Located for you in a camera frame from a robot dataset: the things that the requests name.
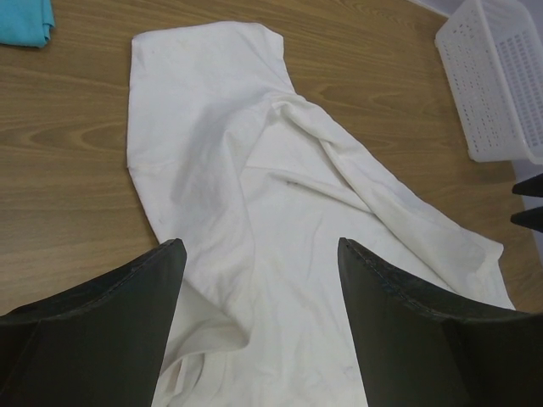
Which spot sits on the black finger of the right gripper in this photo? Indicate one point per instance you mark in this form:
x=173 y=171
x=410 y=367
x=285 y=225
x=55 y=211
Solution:
x=531 y=219
x=532 y=187

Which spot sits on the white plastic basket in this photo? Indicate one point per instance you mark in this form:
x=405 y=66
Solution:
x=492 y=55

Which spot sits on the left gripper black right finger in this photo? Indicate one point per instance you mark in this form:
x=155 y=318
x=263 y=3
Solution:
x=418 y=344

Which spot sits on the white t shirt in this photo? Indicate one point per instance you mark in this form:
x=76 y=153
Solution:
x=260 y=185

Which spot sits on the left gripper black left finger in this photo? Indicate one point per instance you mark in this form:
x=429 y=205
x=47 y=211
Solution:
x=100 y=343

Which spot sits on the folded blue t shirt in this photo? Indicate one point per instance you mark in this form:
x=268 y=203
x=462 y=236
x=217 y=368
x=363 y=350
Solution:
x=26 y=23

